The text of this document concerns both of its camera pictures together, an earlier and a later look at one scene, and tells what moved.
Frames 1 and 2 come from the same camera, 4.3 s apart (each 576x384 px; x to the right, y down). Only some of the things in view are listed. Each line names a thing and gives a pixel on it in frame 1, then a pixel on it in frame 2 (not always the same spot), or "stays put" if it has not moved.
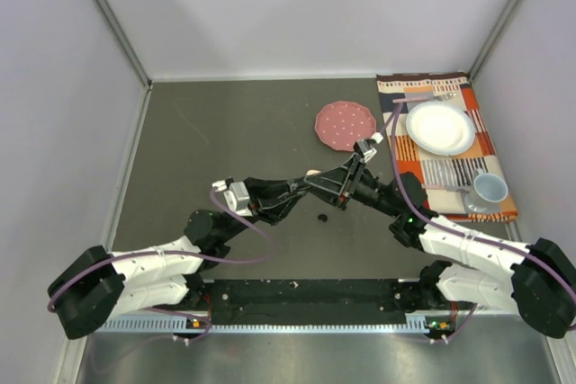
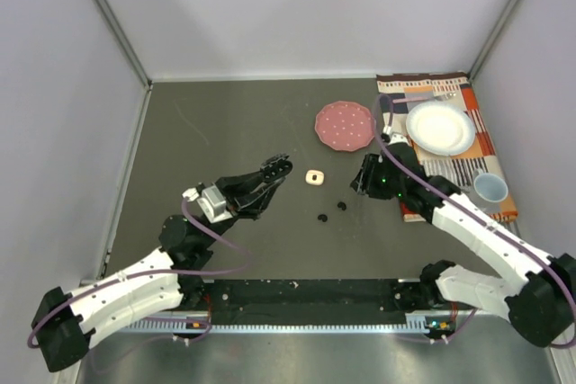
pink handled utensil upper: [402, 100] stays put
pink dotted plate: [342, 124] stays put
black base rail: [302, 302] stays put
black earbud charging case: [296, 186] to [274, 167]
